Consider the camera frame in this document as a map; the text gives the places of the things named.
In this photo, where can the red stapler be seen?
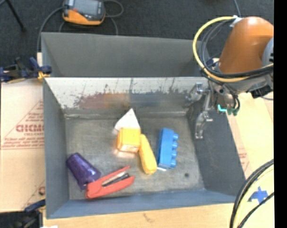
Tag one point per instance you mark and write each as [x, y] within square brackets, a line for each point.
[110, 184]

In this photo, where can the blue toy building brick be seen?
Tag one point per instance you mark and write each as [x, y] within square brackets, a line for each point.
[166, 148]

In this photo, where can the grey metal bin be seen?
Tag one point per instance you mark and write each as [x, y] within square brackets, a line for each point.
[124, 60]

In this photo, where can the purple cup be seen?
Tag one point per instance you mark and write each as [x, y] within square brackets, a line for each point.
[81, 168]

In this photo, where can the yellow box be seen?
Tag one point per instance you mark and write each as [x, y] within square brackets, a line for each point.
[128, 139]

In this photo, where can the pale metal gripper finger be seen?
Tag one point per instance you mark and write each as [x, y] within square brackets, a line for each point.
[202, 120]
[196, 92]

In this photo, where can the brown cardboard board, red print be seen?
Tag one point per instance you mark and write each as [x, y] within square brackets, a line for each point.
[20, 151]

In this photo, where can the white triangular piece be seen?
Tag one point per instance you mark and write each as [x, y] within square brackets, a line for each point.
[129, 120]

